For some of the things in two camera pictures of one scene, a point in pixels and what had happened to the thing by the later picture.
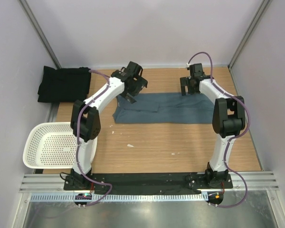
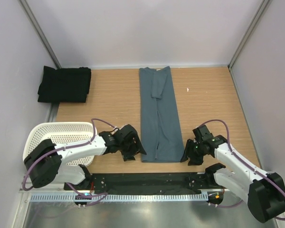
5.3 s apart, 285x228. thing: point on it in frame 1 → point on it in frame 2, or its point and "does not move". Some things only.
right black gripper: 185,81 → 194,160
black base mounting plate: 147,181 does not move
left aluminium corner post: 25,7 does not move
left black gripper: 140,82 → 137,148
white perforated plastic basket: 51,145 does not move
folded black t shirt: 64,85 does not move
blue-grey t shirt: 165,108 → 161,138
